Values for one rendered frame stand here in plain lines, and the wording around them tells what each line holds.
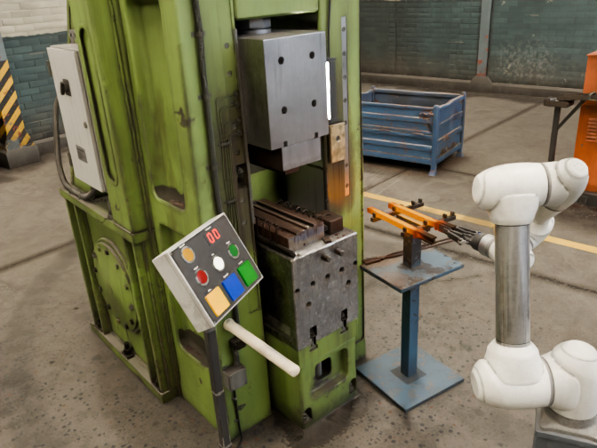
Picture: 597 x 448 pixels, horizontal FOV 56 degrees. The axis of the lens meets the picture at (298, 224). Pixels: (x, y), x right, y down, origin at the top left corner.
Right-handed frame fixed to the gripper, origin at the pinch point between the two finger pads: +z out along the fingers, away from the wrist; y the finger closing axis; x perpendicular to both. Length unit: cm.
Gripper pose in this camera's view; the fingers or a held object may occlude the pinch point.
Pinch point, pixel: (446, 228)
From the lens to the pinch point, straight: 253.0
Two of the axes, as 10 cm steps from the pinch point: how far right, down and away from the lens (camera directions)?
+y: 8.3, -2.6, 4.9
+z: -5.5, -3.1, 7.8
